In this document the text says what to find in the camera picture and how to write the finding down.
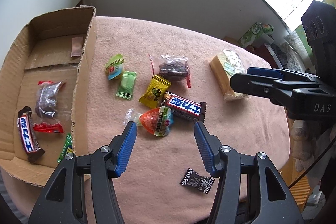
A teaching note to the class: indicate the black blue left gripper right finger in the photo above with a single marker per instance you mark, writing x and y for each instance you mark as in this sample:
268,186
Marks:
268,200

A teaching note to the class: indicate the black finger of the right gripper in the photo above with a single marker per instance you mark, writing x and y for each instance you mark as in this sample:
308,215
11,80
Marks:
259,85

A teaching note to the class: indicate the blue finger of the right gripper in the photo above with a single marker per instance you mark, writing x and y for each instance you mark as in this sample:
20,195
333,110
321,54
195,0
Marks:
265,72

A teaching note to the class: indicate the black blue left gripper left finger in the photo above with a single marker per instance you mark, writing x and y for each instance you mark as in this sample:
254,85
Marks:
62,200

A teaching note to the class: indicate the packaged sliced bread cake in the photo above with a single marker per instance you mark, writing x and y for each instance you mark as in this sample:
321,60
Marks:
224,65

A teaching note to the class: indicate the green white candy packet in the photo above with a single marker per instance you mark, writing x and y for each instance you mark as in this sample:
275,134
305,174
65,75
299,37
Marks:
67,148

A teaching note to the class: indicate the Snickers bar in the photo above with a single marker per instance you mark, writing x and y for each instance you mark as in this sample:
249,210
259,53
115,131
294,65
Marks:
184,108
27,135

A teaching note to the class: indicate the black patterned candy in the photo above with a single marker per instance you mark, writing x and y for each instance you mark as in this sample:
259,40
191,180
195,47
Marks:
197,181

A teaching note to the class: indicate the large dark dates bag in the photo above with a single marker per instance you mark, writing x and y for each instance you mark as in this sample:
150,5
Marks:
171,68

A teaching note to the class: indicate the small red dates bag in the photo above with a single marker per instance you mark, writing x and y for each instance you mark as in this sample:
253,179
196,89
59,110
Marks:
46,108

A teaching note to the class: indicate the yellow candy packet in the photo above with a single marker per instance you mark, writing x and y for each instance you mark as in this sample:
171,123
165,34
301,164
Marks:
155,91

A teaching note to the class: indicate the small white red sachet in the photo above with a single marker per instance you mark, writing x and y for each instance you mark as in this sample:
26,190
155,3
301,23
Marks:
77,46

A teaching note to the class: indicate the white gloved hand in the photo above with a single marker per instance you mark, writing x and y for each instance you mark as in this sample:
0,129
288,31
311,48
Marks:
310,140

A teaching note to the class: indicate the white lace cloth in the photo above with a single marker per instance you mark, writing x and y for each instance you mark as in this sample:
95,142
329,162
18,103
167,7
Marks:
297,56

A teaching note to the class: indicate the green tissue box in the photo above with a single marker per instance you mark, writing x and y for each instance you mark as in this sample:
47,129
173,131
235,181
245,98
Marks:
255,32

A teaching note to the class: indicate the brown cardboard box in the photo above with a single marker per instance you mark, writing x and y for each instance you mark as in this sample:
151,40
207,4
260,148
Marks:
42,52

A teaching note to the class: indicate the yellow green jelly cup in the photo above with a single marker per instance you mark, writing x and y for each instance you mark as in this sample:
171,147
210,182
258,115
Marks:
115,67

